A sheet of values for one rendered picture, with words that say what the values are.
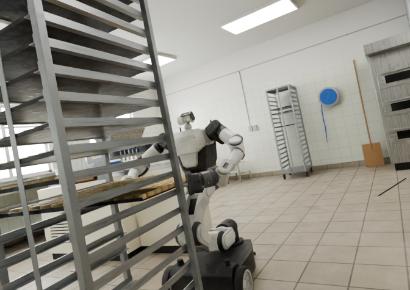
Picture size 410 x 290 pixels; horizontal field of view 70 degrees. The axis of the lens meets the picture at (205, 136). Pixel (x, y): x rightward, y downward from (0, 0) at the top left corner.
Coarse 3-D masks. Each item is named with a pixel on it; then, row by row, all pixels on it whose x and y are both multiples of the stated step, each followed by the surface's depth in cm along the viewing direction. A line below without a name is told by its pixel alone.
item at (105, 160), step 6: (102, 156) 165; (108, 156) 166; (102, 162) 165; (108, 162) 165; (108, 174) 164; (108, 180) 164; (114, 210) 163; (120, 222) 165; (126, 252) 165; (120, 258) 164; (126, 258) 164; (126, 270) 162; (126, 276) 162; (126, 288) 163
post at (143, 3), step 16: (144, 0) 146; (144, 16) 147; (160, 80) 146; (160, 96) 145; (176, 160) 145; (176, 176) 144; (176, 192) 144; (192, 240) 144; (192, 256) 143; (192, 272) 143
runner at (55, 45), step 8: (56, 40) 99; (56, 48) 99; (64, 48) 102; (72, 48) 105; (80, 48) 108; (88, 48) 112; (80, 56) 110; (88, 56) 112; (96, 56) 114; (104, 56) 118; (112, 56) 123; (120, 56) 127; (120, 64) 128; (128, 64) 131; (136, 64) 136; (144, 64) 141
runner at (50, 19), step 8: (24, 16) 93; (48, 16) 98; (56, 16) 101; (48, 24) 100; (56, 24) 102; (64, 24) 104; (72, 24) 107; (80, 24) 110; (80, 32) 111; (88, 32) 113; (96, 32) 117; (104, 32) 121; (104, 40) 122; (112, 40) 124; (120, 40) 129; (128, 40) 134; (128, 48) 136; (136, 48) 138; (144, 48) 144
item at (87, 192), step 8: (144, 176) 150; (152, 176) 139; (104, 184) 151; (112, 184) 141; (120, 184) 129; (80, 192) 129; (88, 192) 120; (96, 192) 115; (48, 200) 122; (56, 200) 113; (16, 208) 113; (32, 208) 105; (40, 208) 103
